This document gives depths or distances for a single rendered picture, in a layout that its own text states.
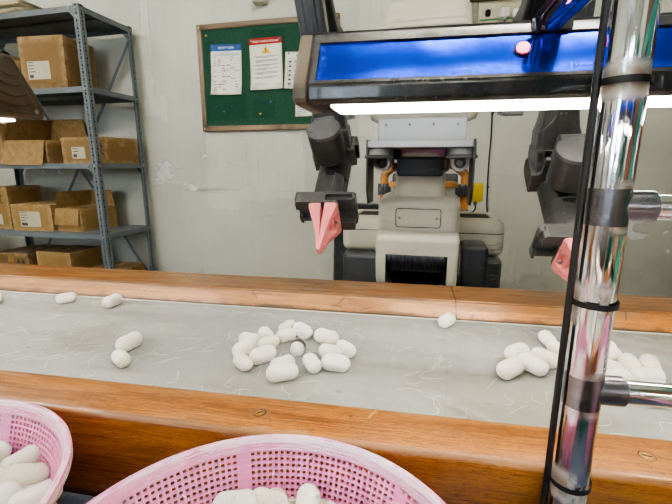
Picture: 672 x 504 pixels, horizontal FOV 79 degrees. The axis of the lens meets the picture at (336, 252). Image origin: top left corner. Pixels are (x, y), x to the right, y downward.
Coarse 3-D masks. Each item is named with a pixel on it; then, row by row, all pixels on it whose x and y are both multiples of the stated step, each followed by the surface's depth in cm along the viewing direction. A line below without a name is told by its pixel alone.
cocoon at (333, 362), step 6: (330, 354) 49; (336, 354) 49; (324, 360) 49; (330, 360) 49; (336, 360) 48; (342, 360) 48; (348, 360) 49; (324, 366) 49; (330, 366) 48; (336, 366) 48; (342, 366) 48; (348, 366) 48
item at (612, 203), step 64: (576, 0) 29; (640, 0) 21; (640, 64) 22; (640, 128) 23; (640, 192) 24; (576, 256) 25; (576, 320) 26; (576, 384) 26; (640, 384) 26; (576, 448) 27
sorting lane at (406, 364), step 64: (0, 320) 65; (64, 320) 65; (128, 320) 65; (192, 320) 65; (256, 320) 65; (320, 320) 65; (384, 320) 65; (192, 384) 46; (256, 384) 46; (320, 384) 46; (384, 384) 46; (448, 384) 46; (512, 384) 46
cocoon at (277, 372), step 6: (270, 366) 46; (276, 366) 46; (282, 366) 46; (288, 366) 46; (294, 366) 47; (270, 372) 46; (276, 372) 46; (282, 372) 46; (288, 372) 46; (294, 372) 46; (270, 378) 46; (276, 378) 46; (282, 378) 46; (288, 378) 46; (294, 378) 47
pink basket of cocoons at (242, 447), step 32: (224, 448) 32; (256, 448) 33; (288, 448) 33; (320, 448) 32; (352, 448) 31; (128, 480) 28; (160, 480) 30; (224, 480) 32; (256, 480) 32; (288, 480) 32; (352, 480) 31; (384, 480) 30; (416, 480) 28
